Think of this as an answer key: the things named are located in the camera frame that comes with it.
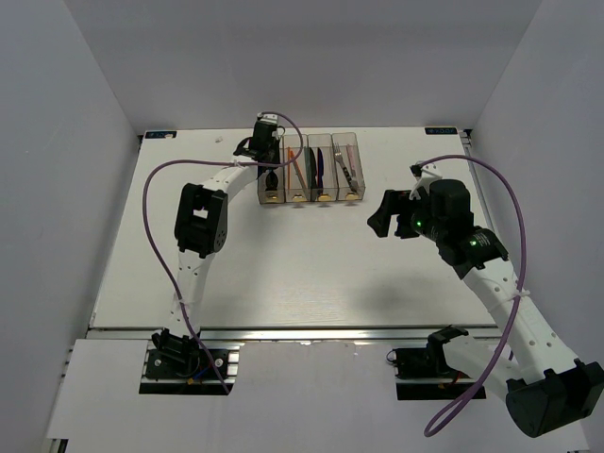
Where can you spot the clear container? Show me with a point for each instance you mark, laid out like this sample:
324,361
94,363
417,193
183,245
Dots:
331,185
294,195
344,193
277,197

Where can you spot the blue knife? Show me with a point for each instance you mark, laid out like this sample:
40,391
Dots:
320,169

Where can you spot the right xdof label sticker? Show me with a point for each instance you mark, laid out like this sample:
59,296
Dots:
441,130

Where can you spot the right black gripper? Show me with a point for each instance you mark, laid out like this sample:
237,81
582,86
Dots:
395,203

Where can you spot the lone teal chopstick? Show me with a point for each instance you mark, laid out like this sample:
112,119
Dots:
306,193

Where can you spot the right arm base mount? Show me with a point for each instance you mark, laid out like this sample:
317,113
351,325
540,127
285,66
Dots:
421,373

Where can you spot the black knife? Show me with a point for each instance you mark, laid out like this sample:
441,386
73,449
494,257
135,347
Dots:
313,170

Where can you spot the xdof label sticker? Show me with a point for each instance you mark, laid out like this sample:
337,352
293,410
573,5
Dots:
160,134
441,130

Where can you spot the left xdof label sticker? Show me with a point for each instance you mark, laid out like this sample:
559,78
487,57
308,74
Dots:
160,134

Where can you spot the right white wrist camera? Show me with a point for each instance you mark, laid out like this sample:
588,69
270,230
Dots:
424,174

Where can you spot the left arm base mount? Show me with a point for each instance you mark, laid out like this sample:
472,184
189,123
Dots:
179,366

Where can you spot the orange chopstick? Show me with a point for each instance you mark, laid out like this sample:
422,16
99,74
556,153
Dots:
299,174
289,168

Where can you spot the pink handled fork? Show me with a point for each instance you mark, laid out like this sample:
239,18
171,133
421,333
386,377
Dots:
350,151

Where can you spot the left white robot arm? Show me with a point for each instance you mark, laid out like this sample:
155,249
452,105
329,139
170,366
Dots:
201,232

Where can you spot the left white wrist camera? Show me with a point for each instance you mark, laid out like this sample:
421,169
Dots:
267,117

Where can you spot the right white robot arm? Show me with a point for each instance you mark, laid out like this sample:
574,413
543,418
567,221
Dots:
545,386

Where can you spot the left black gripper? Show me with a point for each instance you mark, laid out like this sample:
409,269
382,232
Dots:
276,147

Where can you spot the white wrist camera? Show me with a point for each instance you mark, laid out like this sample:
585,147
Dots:
267,117
424,174

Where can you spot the black spoon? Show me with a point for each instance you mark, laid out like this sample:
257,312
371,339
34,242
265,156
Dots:
271,181

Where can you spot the black handled fork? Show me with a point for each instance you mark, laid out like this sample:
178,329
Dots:
338,156

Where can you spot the aluminium table front rail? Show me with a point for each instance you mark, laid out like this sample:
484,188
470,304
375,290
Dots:
298,334

